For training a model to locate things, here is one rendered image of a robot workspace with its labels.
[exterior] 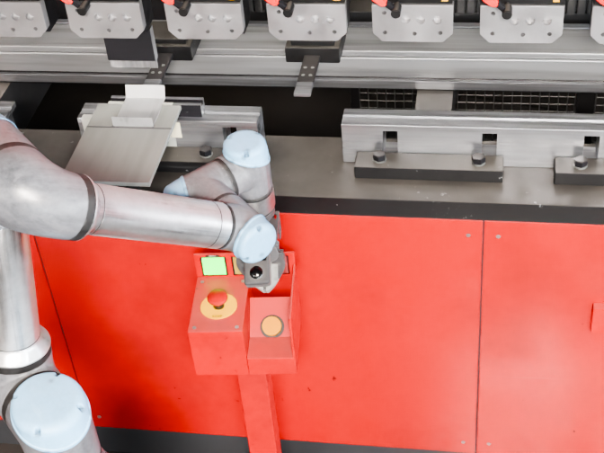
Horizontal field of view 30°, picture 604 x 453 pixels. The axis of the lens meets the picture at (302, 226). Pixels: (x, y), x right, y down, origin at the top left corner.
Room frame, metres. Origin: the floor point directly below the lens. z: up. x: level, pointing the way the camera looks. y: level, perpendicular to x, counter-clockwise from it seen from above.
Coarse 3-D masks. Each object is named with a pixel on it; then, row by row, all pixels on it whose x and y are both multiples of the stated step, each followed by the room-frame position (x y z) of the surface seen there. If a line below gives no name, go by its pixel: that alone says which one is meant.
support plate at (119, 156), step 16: (96, 112) 1.98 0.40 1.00; (112, 112) 1.98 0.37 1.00; (160, 112) 1.96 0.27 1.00; (176, 112) 1.95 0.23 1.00; (96, 128) 1.92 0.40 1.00; (112, 128) 1.92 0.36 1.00; (80, 144) 1.87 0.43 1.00; (96, 144) 1.87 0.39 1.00; (112, 144) 1.86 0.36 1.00; (128, 144) 1.86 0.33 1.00; (144, 144) 1.85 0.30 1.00; (160, 144) 1.85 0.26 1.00; (80, 160) 1.82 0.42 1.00; (96, 160) 1.81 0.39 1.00; (112, 160) 1.81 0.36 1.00; (128, 160) 1.80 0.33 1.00; (144, 160) 1.80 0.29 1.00; (160, 160) 1.80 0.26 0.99; (96, 176) 1.76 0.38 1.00; (112, 176) 1.75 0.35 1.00; (128, 176) 1.75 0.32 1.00; (144, 176) 1.74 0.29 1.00
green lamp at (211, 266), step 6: (204, 258) 1.68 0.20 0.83; (210, 258) 1.68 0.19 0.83; (216, 258) 1.68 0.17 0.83; (222, 258) 1.68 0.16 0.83; (204, 264) 1.68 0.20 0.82; (210, 264) 1.68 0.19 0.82; (216, 264) 1.68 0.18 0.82; (222, 264) 1.68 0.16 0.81; (204, 270) 1.68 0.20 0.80; (210, 270) 1.68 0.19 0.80; (216, 270) 1.68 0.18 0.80; (222, 270) 1.68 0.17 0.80
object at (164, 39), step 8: (152, 24) 2.27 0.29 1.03; (160, 24) 2.26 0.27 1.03; (160, 32) 2.23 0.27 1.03; (168, 32) 2.22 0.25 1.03; (160, 40) 2.20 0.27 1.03; (168, 40) 2.19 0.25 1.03; (176, 40) 2.19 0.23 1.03; (184, 40) 2.19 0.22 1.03; (192, 40) 2.20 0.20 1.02; (160, 48) 2.19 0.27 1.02; (168, 48) 2.18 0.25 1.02; (176, 48) 2.18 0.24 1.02; (184, 48) 2.18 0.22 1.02; (192, 48) 2.19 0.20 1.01; (160, 56) 2.18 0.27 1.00; (168, 56) 2.17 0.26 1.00; (176, 56) 2.18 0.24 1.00; (184, 56) 2.18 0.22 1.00; (192, 56) 2.18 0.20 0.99; (160, 64) 2.14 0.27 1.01; (168, 64) 2.14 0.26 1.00; (152, 72) 2.11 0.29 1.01; (160, 72) 2.11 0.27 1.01; (152, 80) 2.08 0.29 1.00; (160, 80) 2.08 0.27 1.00
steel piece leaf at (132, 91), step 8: (128, 88) 2.03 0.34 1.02; (136, 88) 2.03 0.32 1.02; (144, 88) 2.02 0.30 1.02; (152, 88) 2.02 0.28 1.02; (160, 88) 2.02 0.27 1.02; (128, 96) 2.03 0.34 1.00; (136, 96) 2.02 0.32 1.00; (144, 96) 2.02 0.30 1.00; (152, 96) 2.01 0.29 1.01; (160, 96) 2.01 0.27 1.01
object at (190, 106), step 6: (114, 96) 2.04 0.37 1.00; (120, 96) 2.03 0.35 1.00; (174, 102) 1.99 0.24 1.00; (180, 102) 1.99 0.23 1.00; (186, 102) 1.99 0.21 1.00; (192, 102) 1.98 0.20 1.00; (198, 102) 1.98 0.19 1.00; (186, 108) 1.98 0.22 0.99; (192, 108) 1.98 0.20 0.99; (198, 108) 1.97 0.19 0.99; (204, 108) 2.00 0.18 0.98; (180, 114) 1.98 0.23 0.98; (186, 114) 1.98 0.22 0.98; (192, 114) 1.98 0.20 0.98; (198, 114) 1.97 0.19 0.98
